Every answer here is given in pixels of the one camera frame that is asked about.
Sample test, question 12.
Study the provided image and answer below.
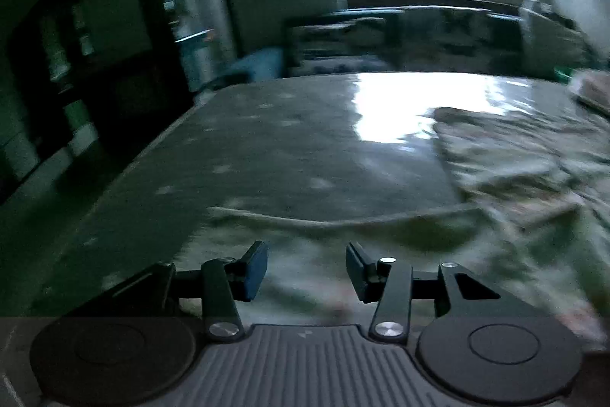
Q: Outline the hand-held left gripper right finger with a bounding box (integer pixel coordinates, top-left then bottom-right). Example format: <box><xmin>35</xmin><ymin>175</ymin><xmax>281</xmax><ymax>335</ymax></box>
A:
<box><xmin>345</xmin><ymin>241</ymin><xmax>527</xmax><ymax>343</ymax></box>

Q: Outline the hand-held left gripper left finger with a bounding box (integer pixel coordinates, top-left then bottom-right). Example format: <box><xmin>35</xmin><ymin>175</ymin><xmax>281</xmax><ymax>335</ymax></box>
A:
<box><xmin>102</xmin><ymin>240</ymin><xmax>270</xmax><ymax>343</ymax></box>

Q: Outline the pale dotted striped garment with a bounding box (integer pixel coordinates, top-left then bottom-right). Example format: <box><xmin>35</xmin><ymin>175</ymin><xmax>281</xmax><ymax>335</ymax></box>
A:
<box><xmin>205</xmin><ymin>106</ymin><xmax>610</xmax><ymax>351</ymax></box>

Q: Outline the blue sofa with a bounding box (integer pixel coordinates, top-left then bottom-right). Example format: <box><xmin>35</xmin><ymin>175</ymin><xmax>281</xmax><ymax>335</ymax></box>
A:
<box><xmin>210</xmin><ymin>4</ymin><xmax>610</xmax><ymax>94</ymax></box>

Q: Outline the dark cabinet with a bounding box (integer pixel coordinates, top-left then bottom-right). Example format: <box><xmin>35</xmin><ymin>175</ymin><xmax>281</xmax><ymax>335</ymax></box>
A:
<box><xmin>0</xmin><ymin>0</ymin><xmax>192</xmax><ymax>204</ymax></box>

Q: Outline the large butterfly print cushion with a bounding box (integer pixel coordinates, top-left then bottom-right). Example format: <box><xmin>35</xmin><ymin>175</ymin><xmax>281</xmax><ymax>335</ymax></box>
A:
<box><xmin>399</xmin><ymin>6</ymin><xmax>521</xmax><ymax>72</ymax></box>

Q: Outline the white pillow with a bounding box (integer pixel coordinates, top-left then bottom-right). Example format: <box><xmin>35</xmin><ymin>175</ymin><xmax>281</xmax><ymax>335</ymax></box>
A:
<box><xmin>518</xmin><ymin>0</ymin><xmax>597</xmax><ymax>77</ymax></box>

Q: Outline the dark door frame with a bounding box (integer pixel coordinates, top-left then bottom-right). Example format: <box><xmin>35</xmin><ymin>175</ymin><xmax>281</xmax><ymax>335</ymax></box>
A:
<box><xmin>126</xmin><ymin>0</ymin><xmax>239</xmax><ymax>94</ymax></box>

